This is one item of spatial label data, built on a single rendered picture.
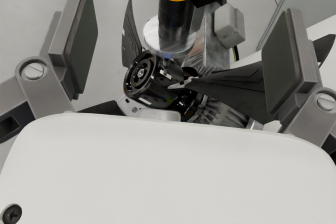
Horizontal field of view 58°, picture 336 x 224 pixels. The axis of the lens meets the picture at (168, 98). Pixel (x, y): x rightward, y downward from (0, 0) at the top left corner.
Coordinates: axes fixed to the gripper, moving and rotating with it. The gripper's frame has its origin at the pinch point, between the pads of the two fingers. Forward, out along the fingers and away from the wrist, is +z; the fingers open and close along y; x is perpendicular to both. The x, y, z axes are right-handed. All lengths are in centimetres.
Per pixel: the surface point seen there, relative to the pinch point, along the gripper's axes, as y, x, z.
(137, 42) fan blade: -8, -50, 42
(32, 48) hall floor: -94, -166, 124
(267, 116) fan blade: 12.8, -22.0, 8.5
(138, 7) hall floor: -24, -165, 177
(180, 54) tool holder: 1.4, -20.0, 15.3
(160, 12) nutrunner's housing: -1.6, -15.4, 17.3
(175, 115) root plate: 3, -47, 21
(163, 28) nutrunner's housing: -1.1, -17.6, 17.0
